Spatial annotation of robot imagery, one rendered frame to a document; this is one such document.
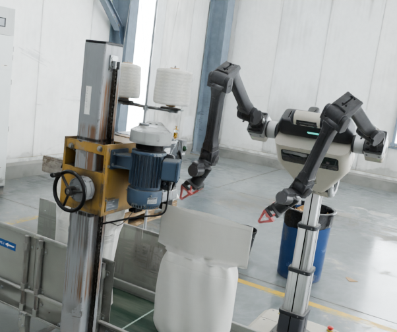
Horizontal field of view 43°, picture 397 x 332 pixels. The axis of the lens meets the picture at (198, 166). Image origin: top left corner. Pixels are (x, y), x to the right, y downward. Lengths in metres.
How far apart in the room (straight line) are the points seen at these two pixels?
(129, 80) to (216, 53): 8.80
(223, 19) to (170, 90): 8.99
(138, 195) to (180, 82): 0.52
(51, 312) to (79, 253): 0.64
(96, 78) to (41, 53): 5.27
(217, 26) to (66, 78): 4.43
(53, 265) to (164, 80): 1.19
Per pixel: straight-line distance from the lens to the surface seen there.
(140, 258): 3.09
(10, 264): 3.05
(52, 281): 2.84
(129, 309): 2.88
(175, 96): 2.19
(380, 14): 10.41
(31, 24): 7.27
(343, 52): 10.44
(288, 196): 2.18
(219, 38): 11.11
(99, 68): 2.16
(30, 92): 7.31
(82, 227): 2.29
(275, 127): 2.64
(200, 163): 2.32
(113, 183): 2.23
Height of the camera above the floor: 1.66
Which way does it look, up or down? 10 degrees down
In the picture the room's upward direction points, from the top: 7 degrees clockwise
